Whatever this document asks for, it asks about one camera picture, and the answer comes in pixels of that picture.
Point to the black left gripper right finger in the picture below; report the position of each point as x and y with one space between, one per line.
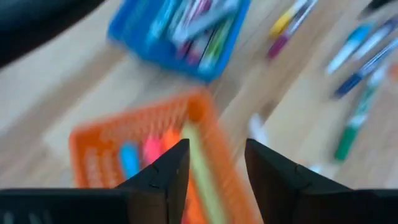
273 186

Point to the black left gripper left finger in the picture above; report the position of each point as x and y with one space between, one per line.
161 186

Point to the pink highlighter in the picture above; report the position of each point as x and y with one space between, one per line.
152 149

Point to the cyan highlighter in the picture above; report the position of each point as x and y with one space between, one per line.
129 160

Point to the yellow highlighter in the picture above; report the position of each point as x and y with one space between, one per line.
202 174

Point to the orange highlighter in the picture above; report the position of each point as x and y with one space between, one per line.
171 140

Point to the orange plastic basket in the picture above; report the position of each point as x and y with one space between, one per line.
102 149

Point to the green Expo marker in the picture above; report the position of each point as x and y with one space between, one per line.
345 143
217 46

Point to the dark blue Expo marker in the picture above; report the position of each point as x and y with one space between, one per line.
348 85

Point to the pink Expo marker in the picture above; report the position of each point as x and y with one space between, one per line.
192 51

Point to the purple marker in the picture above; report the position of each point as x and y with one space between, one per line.
276 46

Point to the yellow thin marker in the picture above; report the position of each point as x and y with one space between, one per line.
281 23

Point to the teal Expo marker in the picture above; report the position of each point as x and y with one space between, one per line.
202 21

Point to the blue thin marker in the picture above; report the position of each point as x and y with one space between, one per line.
373 39

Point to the blue plastic basket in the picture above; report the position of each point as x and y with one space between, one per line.
155 53

